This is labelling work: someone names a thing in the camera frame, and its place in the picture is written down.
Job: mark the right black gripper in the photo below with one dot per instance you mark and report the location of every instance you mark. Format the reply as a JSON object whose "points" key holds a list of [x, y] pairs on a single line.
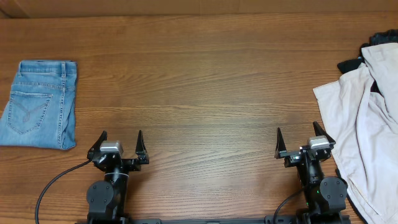
{"points": [[293, 157]]}

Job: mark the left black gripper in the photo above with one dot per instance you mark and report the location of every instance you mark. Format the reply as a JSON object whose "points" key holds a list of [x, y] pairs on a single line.
{"points": [[141, 157]]}

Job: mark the beige cotton shorts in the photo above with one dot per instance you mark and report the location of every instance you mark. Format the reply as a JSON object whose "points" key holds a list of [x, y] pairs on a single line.
{"points": [[359, 111]]}

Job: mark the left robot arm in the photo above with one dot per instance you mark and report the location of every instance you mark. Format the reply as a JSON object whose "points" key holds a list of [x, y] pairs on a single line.
{"points": [[106, 198]]}

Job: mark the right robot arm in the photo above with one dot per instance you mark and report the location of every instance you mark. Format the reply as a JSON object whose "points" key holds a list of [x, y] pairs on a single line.
{"points": [[325, 196]]}

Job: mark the folded blue denim jeans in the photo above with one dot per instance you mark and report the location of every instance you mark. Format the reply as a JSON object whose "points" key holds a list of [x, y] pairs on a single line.
{"points": [[41, 107]]}

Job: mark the black patterned garment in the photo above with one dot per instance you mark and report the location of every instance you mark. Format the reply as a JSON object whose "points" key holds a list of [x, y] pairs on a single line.
{"points": [[388, 36]]}

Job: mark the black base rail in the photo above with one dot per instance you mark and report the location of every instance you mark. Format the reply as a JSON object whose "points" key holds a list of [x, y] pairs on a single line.
{"points": [[268, 219]]}

